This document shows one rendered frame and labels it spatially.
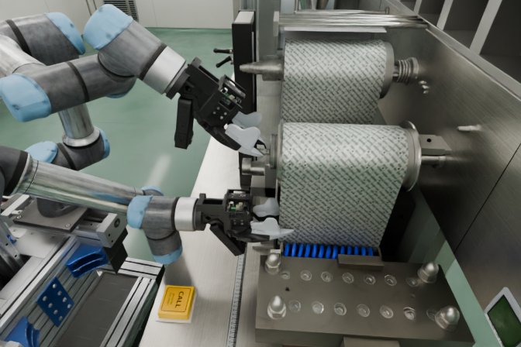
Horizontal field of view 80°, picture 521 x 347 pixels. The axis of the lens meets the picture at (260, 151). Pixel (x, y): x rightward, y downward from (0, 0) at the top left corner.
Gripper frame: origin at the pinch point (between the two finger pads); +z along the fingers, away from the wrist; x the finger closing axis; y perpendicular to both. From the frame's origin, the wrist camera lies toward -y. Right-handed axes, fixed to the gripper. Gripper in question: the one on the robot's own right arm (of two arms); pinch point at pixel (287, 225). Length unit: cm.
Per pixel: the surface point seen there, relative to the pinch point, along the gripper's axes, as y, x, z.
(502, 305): 11.0, -22.2, 29.9
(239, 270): -18.9, -0.1, -11.5
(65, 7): -55, 481, -356
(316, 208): 6.0, -0.3, 5.9
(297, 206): 6.5, -0.3, 1.8
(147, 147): -109, 175, -120
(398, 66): 26.2, 29.7, 26.6
